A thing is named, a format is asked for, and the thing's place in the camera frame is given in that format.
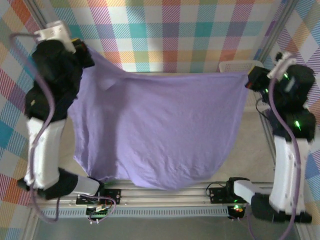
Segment purple t-shirt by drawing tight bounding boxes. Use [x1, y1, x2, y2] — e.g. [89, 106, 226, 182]
[67, 47, 251, 191]

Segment white plastic mesh basket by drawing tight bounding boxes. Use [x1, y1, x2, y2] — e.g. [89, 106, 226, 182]
[218, 59, 272, 113]

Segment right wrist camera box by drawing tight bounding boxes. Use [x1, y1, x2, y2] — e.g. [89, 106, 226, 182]
[266, 51, 296, 80]

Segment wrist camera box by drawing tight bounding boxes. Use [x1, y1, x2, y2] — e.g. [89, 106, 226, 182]
[266, 51, 296, 80]
[33, 21, 77, 53]

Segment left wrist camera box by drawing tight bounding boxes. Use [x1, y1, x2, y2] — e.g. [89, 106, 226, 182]
[33, 21, 77, 53]

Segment aluminium frame post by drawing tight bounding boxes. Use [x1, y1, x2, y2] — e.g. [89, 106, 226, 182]
[256, 0, 301, 63]
[24, 0, 50, 28]

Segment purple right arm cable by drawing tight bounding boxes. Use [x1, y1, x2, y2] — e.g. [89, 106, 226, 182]
[246, 74, 302, 240]

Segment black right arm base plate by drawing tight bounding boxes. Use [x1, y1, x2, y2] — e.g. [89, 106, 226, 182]
[208, 186, 251, 204]

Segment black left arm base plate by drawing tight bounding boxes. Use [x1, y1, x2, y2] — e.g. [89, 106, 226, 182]
[76, 188, 122, 206]

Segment aluminium mounting rail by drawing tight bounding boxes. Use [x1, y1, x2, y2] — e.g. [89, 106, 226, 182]
[27, 178, 305, 208]

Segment grey slotted cable duct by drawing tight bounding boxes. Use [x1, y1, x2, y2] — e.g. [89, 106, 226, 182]
[39, 208, 230, 218]

